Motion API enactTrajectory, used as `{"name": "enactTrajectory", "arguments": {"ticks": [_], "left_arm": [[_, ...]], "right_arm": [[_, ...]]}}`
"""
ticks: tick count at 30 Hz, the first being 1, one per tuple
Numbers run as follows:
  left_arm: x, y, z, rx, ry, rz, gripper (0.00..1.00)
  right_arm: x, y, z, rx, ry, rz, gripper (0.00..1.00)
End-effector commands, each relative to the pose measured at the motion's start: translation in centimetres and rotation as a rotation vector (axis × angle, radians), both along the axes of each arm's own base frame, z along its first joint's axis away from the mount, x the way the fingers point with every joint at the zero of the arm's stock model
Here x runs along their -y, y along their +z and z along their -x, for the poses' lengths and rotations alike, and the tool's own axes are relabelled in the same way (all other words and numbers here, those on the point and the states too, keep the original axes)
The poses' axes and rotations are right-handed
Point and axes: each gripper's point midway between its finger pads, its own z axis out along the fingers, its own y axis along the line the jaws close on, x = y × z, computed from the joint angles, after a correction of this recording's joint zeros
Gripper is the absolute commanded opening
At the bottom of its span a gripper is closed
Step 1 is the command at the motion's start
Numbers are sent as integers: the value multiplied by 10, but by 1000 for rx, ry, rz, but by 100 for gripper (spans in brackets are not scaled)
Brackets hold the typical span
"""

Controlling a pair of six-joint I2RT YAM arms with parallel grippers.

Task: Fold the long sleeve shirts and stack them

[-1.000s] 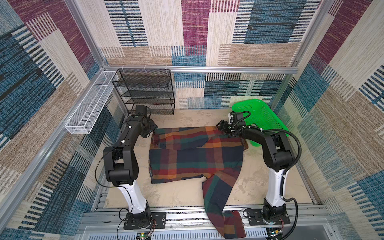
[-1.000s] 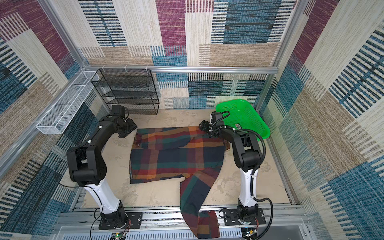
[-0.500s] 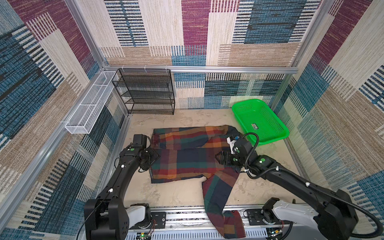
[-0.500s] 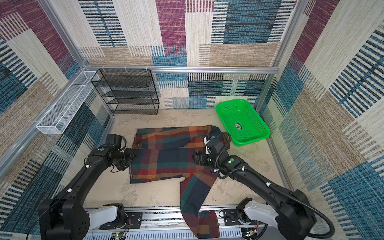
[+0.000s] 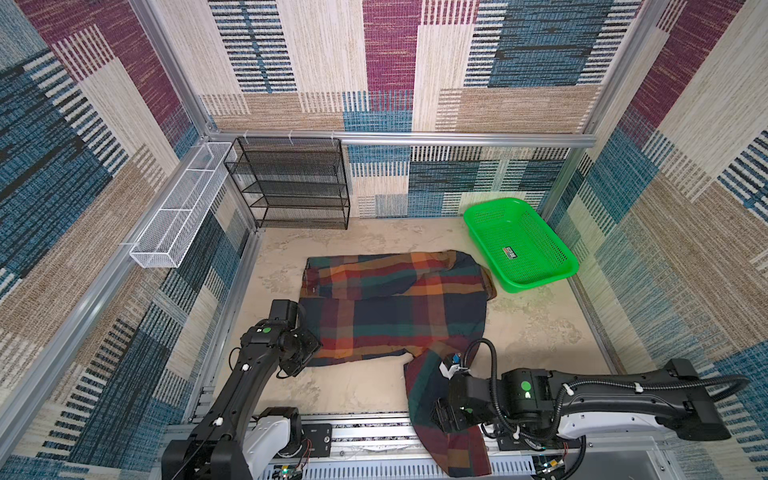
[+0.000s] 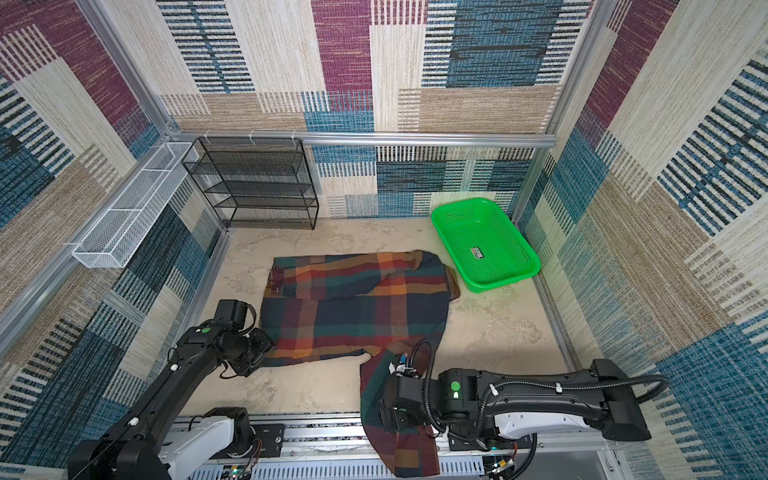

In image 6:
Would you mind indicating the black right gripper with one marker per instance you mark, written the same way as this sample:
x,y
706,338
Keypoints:
x,y
402,421

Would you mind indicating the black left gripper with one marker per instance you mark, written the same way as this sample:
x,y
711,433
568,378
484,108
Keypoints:
x,y
265,345

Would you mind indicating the plaid long sleeve shirt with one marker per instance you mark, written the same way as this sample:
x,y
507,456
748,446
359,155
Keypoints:
x,y
381,304

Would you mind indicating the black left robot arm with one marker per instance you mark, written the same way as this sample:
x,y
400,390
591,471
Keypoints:
x,y
133,447

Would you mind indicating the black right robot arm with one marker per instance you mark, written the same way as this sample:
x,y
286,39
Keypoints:
x,y
484,408

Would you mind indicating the green plastic basket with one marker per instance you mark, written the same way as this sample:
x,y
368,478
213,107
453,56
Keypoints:
x,y
488,250

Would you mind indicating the aluminium back crossbar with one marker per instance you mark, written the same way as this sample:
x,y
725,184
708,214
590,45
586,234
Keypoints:
x,y
368,138

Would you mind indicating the black wire mesh shelf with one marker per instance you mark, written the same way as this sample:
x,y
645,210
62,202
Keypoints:
x,y
254,182

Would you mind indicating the white wire mesh tray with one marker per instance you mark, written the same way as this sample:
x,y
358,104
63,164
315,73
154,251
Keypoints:
x,y
122,228

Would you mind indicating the aluminium frame post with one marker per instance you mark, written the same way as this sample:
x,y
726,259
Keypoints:
x,y
578,66

